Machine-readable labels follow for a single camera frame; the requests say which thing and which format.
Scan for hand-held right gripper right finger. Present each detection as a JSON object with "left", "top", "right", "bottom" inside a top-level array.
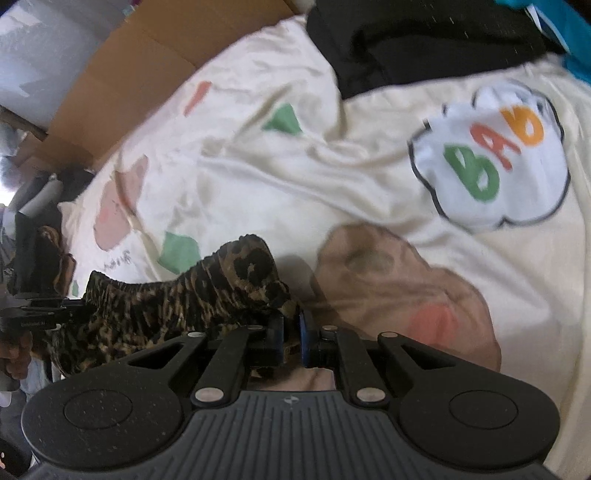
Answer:
[{"left": 298, "top": 311, "right": 452, "bottom": 407}]

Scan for grey upholstered panel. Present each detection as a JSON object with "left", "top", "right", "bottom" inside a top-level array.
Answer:
[{"left": 0, "top": 0, "right": 125, "bottom": 130}]

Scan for brown patterned garment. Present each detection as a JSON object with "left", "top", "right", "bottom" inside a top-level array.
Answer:
[{"left": 37, "top": 226, "right": 77, "bottom": 289}]

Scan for leopard print skirt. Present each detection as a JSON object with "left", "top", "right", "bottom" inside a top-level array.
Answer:
[{"left": 46, "top": 234, "right": 301, "bottom": 377}]

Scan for black garment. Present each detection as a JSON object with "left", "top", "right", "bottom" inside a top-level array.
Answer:
[{"left": 55, "top": 168, "right": 95, "bottom": 204}]

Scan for brown cardboard sheet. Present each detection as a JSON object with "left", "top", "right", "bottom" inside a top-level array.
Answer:
[{"left": 34, "top": 0, "right": 315, "bottom": 174}]

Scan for grey neck pillow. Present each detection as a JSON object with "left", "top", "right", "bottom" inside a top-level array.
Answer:
[{"left": 16, "top": 173, "right": 63, "bottom": 217}]

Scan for printed bear blanket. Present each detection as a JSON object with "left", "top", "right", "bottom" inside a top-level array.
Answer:
[{"left": 58, "top": 14, "right": 591, "bottom": 480}]

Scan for person's left hand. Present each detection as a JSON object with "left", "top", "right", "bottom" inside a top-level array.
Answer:
[{"left": 0, "top": 330, "right": 35, "bottom": 381}]

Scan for teal printed garment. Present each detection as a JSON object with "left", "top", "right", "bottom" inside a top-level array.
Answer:
[{"left": 496, "top": 0, "right": 591, "bottom": 88}]

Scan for blue jeans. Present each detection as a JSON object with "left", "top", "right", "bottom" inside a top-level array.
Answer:
[{"left": 18, "top": 364, "right": 51, "bottom": 393}]

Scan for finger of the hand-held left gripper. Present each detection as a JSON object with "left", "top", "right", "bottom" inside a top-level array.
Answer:
[{"left": 62, "top": 299, "right": 90, "bottom": 324}]

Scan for black clothes pile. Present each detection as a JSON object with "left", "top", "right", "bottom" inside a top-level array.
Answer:
[{"left": 307, "top": 0, "right": 566, "bottom": 100}]

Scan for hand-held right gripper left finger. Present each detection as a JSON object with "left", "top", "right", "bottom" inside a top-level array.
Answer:
[{"left": 127, "top": 316, "right": 284, "bottom": 407}]

